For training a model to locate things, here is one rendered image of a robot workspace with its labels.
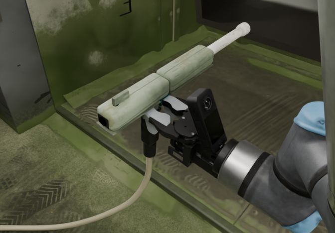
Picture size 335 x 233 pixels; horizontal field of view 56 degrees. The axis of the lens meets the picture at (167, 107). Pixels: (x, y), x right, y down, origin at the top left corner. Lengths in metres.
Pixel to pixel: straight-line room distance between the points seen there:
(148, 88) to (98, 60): 0.94
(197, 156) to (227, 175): 0.09
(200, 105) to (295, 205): 0.21
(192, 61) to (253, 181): 0.28
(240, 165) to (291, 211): 0.10
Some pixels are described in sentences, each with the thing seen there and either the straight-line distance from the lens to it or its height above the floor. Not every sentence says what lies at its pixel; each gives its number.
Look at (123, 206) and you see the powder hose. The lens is 0.93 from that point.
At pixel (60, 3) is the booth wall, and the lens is 1.33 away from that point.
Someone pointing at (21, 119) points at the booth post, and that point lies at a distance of 1.41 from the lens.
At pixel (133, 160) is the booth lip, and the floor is 0.04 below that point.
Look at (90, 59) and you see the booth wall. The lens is 1.49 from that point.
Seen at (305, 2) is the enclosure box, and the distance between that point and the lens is 1.23.
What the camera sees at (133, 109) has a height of 0.54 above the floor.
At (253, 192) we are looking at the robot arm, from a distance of 0.54.
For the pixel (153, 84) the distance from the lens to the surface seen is 0.60.
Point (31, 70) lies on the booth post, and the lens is 1.34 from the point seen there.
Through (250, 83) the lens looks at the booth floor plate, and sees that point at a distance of 1.60.
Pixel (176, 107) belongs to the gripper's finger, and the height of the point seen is 0.50.
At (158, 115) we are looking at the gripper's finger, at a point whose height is 0.50.
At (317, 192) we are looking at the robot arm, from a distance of 0.43.
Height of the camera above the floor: 0.88
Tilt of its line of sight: 37 degrees down
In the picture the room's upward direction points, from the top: straight up
